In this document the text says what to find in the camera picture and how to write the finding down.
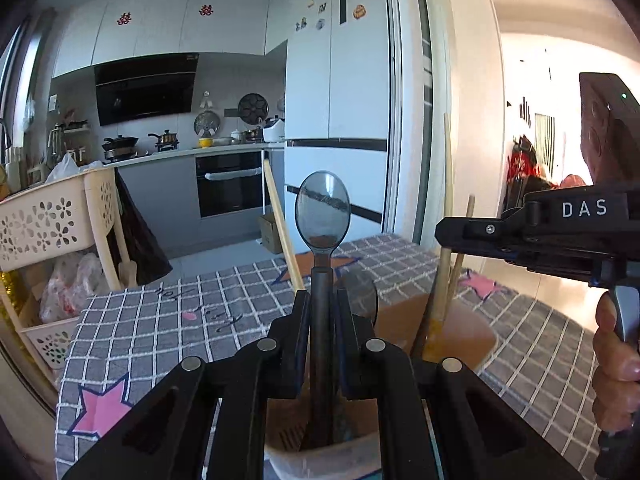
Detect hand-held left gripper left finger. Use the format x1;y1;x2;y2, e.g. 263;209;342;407
62;289;313;480

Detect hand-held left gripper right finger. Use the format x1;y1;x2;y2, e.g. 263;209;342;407
334;287;593;480

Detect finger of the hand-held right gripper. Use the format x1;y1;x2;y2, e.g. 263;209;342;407
434;203;538;261

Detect set of wooden chopsticks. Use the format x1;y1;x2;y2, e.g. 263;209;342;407
262;112;477;363

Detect white plastic utensil holder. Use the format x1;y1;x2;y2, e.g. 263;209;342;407
262;287;498;480

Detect person's right hand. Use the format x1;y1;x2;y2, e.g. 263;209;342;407
591;291;640;433

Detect cardboard box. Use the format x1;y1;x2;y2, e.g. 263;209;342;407
257;212;287;255

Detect grey checked tablecloth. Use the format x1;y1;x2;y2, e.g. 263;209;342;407
55;232;616;480

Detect black built-in oven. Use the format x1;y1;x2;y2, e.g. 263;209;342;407
195;151;264;219

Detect black leaning panel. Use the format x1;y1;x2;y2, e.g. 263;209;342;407
114;167;173;287

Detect white refrigerator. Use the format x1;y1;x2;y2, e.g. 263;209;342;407
284;0;396;238

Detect grey base cabinets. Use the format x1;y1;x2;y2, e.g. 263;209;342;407
117;142;288;261

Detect white rice cooker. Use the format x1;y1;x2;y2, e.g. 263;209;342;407
262;116;286;143

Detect red and white plastic bag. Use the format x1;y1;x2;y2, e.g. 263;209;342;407
39;252;111;323

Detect grey round hanging rack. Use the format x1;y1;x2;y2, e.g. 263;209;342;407
193;111;221;138

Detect dark round hanging pan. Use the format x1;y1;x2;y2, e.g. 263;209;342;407
237;92;269;123

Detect copper pot with lid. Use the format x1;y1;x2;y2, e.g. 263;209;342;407
148;130;180;152

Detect black wok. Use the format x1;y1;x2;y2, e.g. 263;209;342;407
101;135;140;161

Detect cream floral storage rack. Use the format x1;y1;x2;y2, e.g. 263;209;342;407
0;167;126;386

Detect black range hood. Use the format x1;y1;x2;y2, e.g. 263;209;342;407
94;52;200;127

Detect metal kettle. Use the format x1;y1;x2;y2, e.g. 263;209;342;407
47;125;68;161

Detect white upper cabinets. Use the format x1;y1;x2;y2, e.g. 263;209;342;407
52;0;288;78

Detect red wall decorations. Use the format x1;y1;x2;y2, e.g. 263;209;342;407
505;135;551;211

